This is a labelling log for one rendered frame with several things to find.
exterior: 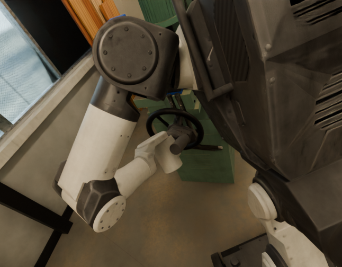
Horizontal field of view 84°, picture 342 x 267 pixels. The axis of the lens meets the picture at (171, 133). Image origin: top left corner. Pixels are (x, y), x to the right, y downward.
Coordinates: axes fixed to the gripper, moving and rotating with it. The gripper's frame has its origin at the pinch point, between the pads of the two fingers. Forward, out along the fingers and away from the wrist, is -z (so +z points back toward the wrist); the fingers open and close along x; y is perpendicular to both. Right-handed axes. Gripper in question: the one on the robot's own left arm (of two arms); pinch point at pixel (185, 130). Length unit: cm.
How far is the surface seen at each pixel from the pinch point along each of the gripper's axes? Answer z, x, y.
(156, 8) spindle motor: -9, -26, 44
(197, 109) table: -14.8, 0.3, 6.4
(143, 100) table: -22.0, -31.5, 0.9
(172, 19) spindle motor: -14.2, -19.6, 41.3
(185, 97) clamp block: -11.0, -5.8, 11.0
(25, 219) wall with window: 3, -101, -106
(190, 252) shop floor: -20, 20, -90
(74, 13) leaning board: -96, -155, 45
